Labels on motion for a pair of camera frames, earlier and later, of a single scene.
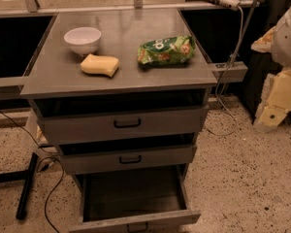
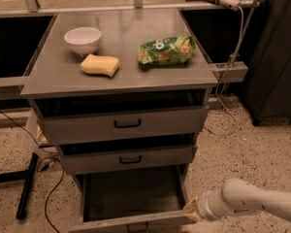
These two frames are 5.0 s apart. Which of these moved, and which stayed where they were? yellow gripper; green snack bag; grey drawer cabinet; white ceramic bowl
Moved: yellow gripper
Stayed: white ceramic bowl; grey drawer cabinet; green snack bag
